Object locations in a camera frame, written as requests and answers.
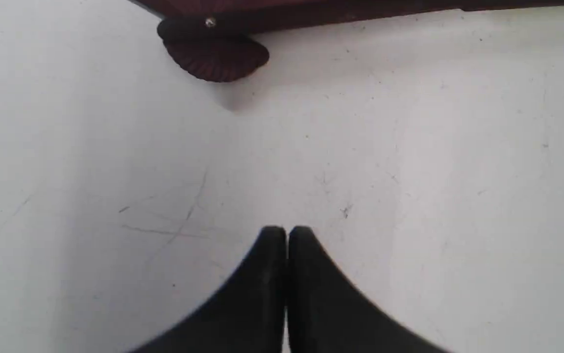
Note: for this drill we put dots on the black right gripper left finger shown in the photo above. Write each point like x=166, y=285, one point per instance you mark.
x=245, y=315

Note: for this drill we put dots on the painted folding paper fan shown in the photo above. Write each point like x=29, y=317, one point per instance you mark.
x=212, y=39

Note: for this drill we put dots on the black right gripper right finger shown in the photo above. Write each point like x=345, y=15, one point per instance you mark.
x=328, y=314

